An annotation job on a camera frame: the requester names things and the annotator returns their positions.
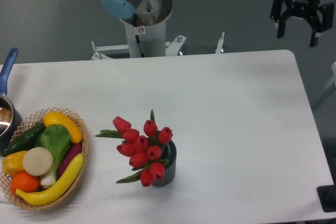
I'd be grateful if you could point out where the woven wicker basket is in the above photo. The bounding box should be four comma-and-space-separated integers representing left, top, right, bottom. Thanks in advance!
1, 107, 89, 211

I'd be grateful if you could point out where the saucepan with blue handle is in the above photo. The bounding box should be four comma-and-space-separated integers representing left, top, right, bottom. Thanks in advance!
1, 48, 22, 151

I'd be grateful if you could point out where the orange fruit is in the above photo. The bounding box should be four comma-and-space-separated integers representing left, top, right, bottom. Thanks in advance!
10, 172, 40, 195

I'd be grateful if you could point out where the yellow bell pepper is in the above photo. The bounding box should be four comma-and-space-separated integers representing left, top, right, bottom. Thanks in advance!
2, 151, 28, 176

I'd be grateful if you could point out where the red tulip bouquet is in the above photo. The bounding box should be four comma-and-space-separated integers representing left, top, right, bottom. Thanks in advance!
96, 110, 173, 187

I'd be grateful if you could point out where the dark ribbed vase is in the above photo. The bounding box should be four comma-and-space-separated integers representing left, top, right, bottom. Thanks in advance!
152, 141, 177, 187

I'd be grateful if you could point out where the black clamp at table edge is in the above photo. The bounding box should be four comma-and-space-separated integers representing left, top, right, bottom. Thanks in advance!
317, 185, 335, 212

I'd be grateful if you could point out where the green bok choy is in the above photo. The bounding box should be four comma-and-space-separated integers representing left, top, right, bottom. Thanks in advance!
35, 124, 71, 189

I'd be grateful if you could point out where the beige round disc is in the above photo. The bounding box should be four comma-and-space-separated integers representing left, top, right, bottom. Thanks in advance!
23, 147, 53, 176

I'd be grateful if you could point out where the yellow banana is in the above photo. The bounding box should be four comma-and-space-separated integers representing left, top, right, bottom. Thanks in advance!
16, 153, 84, 206

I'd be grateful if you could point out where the purple sweet potato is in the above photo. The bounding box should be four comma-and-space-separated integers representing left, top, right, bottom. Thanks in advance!
57, 143, 82, 178

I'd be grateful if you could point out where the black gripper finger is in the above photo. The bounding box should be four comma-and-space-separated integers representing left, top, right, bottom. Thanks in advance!
308, 3, 334, 47
270, 0, 292, 38

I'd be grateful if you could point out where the white frame at right edge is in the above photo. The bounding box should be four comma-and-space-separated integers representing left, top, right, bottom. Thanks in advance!
313, 61, 336, 104

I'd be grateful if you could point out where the green cucumber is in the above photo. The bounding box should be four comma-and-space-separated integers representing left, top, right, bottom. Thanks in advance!
1, 123, 46, 157

